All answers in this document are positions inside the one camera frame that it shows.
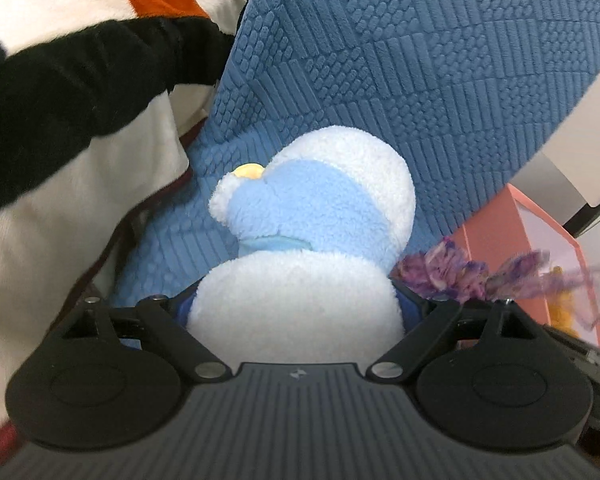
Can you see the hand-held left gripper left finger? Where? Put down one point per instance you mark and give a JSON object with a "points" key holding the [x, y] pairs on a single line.
{"points": [[165, 330]]}

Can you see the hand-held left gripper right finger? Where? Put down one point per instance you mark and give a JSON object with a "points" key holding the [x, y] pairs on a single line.
{"points": [[430, 327]]}

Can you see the purple hair claw clip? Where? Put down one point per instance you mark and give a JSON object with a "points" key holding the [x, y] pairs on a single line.
{"points": [[450, 275]]}

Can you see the pink cardboard box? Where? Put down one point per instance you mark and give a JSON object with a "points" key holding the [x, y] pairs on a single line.
{"points": [[490, 240]]}

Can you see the white and blue plush toy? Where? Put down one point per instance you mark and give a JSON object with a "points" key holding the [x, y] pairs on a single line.
{"points": [[330, 220]]}

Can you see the striped fleece blanket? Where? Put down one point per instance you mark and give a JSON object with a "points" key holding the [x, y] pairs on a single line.
{"points": [[55, 110]]}

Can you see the blue textured chair cover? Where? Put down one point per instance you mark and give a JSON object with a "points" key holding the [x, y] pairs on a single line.
{"points": [[405, 60]]}

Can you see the black chair frame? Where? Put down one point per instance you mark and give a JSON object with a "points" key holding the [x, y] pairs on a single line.
{"points": [[587, 217]]}

